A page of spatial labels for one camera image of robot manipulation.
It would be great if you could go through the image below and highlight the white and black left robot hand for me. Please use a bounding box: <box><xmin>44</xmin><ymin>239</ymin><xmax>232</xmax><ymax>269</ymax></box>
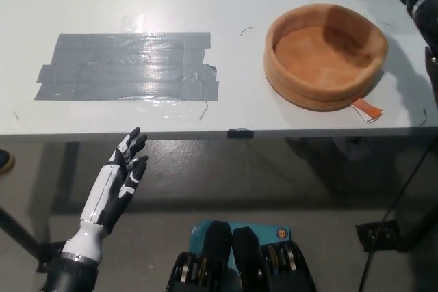
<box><xmin>80</xmin><ymin>127</ymin><xmax>149</xmax><ymax>235</ymax></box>

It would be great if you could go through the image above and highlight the black table leg with foot plate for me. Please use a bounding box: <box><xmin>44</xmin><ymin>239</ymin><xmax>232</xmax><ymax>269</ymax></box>
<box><xmin>355</xmin><ymin>182</ymin><xmax>438</xmax><ymax>255</ymax></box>
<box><xmin>0</xmin><ymin>202</ymin><xmax>66</xmax><ymax>272</ymax></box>

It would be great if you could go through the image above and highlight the orange soft plush plate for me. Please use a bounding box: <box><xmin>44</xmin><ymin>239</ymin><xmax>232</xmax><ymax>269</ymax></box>
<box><xmin>263</xmin><ymin>3</ymin><xmax>389</xmax><ymax>124</ymax></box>

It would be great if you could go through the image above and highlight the black robot torso teal top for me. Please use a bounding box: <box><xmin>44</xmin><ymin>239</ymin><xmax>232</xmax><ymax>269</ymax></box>
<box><xmin>166</xmin><ymin>219</ymin><xmax>318</xmax><ymax>292</ymax></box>

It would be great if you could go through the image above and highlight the dark shoe with tan sole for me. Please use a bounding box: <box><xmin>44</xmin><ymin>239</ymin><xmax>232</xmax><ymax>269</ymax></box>
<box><xmin>0</xmin><ymin>149</ymin><xmax>16</xmax><ymax>176</ymax></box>

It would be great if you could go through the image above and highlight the small black tape piece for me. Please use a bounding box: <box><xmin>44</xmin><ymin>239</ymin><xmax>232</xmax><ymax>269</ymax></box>
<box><xmin>227</xmin><ymin>128</ymin><xmax>255</xmax><ymax>140</ymax></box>

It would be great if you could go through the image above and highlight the grey duct tape patch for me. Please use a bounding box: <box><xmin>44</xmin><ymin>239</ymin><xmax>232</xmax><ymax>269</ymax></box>
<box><xmin>33</xmin><ymin>31</ymin><xmax>220</xmax><ymax>102</ymax></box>

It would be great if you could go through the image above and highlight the thin black cable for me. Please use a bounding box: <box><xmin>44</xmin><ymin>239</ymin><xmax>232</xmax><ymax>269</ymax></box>
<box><xmin>357</xmin><ymin>134</ymin><xmax>435</xmax><ymax>292</ymax></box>

